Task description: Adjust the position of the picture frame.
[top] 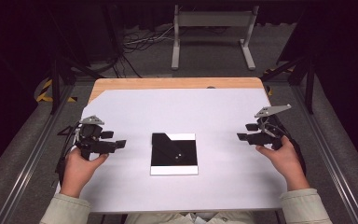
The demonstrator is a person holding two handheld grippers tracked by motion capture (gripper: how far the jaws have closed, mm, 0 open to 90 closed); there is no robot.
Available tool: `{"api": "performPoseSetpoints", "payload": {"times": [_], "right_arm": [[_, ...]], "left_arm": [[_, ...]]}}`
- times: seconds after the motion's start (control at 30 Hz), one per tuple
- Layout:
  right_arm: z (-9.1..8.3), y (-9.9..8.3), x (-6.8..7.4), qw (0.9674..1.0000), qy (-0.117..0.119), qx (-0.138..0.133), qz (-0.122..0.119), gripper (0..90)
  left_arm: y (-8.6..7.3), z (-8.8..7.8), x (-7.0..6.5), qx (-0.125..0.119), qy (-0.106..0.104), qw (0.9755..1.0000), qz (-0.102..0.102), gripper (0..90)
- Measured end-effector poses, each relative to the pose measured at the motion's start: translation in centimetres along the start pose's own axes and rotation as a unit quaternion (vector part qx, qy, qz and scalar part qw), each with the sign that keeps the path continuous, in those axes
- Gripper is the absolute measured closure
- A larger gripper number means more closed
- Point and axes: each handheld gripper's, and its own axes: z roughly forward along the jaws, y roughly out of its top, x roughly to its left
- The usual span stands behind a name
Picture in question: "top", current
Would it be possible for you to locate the person's right hand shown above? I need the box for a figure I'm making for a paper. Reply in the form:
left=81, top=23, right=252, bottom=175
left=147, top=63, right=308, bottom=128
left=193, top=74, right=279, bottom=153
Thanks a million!
left=255, top=135, right=310, bottom=192

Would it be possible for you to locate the black metal stand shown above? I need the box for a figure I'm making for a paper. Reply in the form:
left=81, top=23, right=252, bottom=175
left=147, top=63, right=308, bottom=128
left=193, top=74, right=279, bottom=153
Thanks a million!
left=48, top=6, right=106, bottom=115
left=260, top=55, right=316, bottom=115

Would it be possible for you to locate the yellow and black floor tape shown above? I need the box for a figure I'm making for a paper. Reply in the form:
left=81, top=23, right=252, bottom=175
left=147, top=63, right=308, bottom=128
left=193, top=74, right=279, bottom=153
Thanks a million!
left=262, top=66, right=293, bottom=97

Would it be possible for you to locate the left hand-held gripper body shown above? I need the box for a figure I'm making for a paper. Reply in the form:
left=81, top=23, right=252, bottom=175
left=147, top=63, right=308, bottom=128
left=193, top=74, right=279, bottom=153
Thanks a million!
left=74, top=115, right=117, bottom=161

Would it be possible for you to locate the white paper sheet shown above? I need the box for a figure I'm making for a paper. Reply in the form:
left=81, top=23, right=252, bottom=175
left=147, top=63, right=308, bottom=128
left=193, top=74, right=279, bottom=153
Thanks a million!
left=55, top=88, right=288, bottom=214

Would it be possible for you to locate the white metal stand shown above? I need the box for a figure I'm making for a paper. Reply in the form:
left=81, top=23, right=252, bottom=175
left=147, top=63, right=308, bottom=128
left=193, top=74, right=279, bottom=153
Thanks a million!
left=171, top=4, right=260, bottom=71

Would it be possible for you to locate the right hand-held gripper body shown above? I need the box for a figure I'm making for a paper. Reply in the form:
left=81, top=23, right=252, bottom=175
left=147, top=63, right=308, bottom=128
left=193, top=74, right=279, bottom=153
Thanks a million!
left=247, top=104, right=292, bottom=150

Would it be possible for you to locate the right hand-held gripper black cable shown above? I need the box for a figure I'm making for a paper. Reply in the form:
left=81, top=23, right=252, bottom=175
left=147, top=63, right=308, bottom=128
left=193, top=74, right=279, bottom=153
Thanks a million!
left=273, top=115, right=307, bottom=175

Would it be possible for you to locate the person's torso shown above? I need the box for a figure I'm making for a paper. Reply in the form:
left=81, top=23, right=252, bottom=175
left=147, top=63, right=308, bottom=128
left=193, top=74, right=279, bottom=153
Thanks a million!
left=125, top=211, right=255, bottom=224

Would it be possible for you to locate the hand-held gripper black cable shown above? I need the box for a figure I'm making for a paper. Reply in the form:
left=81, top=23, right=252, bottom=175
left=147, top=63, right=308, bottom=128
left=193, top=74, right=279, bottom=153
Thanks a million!
left=273, top=115, right=307, bottom=175
left=55, top=124, right=82, bottom=185

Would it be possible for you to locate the left hand-held gripper black cable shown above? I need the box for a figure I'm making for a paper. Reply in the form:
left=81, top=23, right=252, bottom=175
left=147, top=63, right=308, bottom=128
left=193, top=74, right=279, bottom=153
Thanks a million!
left=55, top=124, right=82, bottom=185

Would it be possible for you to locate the person's left hand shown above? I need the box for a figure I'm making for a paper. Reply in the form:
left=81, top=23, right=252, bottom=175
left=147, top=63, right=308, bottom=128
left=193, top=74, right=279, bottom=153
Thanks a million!
left=60, top=147, right=110, bottom=199

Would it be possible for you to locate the wooden table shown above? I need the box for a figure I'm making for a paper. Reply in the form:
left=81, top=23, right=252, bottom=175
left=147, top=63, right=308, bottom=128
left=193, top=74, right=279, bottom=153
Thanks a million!
left=88, top=77, right=273, bottom=105

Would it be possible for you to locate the bundle of floor cables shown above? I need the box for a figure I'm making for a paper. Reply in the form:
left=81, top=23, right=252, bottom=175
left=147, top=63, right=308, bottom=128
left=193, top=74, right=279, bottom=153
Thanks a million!
left=111, top=24, right=175, bottom=78

